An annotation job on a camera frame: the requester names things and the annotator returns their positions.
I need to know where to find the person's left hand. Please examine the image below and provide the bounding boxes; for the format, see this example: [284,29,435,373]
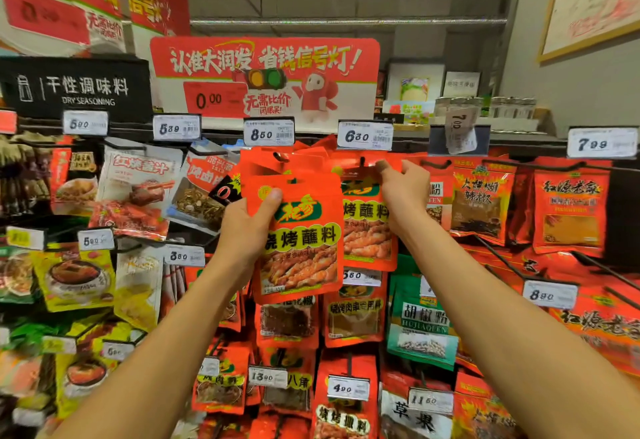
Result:
[214,189,284,267]

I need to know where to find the red packet with dish picture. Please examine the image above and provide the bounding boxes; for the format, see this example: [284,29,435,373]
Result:
[50,137,101,217]

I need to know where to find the hanging display of seasoning packets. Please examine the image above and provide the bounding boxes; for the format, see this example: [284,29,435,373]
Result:
[0,109,640,439]

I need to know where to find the metal ceiling rail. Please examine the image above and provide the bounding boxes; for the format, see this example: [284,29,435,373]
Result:
[190,17,509,30]

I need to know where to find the small white sign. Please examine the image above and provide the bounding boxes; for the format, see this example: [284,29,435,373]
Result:
[443,71,481,98]

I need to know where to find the white red-print sauce packet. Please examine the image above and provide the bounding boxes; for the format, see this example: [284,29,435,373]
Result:
[90,139,184,242]

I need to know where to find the red white promotion sign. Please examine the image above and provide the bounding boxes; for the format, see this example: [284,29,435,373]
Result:
[150,36,381,133]

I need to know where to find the yellow green packet bowl picture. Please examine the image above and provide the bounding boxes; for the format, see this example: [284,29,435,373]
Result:
[30,246,116,312]

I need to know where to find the assorted green brown packets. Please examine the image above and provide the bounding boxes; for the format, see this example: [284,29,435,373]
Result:
[0,132,131,439]

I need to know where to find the person's right hand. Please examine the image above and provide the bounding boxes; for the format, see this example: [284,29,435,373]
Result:
[377,159,434,245]

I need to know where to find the pale white packet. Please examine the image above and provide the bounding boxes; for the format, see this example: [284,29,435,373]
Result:
[113,246,164,332]

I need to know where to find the white picture poster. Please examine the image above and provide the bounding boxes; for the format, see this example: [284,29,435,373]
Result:
[387,61,446,120]

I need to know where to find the green white-label packet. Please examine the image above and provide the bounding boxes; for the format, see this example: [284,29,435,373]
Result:
[388,274,461,370]

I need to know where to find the clear packet with red label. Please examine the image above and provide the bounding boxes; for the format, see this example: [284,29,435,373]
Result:
[165,144,241,235]

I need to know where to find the rows of hanging red packets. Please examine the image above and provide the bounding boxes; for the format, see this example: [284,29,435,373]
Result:
[185,139,640,439]

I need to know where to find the distant shelf goods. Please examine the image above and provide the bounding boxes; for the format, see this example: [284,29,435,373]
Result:
[435,96,541,135]

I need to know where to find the black category sign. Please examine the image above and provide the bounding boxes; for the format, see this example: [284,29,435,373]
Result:
[0,57,153,123]

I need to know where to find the person's left forearm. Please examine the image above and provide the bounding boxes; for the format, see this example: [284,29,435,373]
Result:
[55,248,258,439]

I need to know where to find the person's right forearm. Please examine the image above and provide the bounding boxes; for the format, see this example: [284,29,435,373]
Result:
[403,222,640,439]

